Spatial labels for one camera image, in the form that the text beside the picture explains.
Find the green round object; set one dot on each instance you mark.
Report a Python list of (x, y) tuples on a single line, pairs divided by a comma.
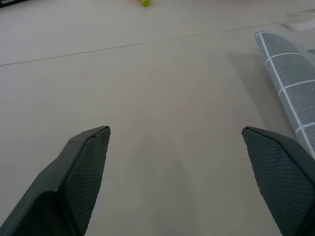
[(145, 2)]

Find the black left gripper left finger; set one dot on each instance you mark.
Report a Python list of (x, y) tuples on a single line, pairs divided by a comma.
[(73, 186)]

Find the black flat object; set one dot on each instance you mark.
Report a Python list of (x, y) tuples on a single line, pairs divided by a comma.
[(9, 2)]

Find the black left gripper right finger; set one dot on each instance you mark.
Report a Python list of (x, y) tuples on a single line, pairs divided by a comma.
[(278, 179)]

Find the grey checked cloth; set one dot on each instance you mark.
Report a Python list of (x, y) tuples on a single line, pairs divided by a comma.
[(290, 81)]

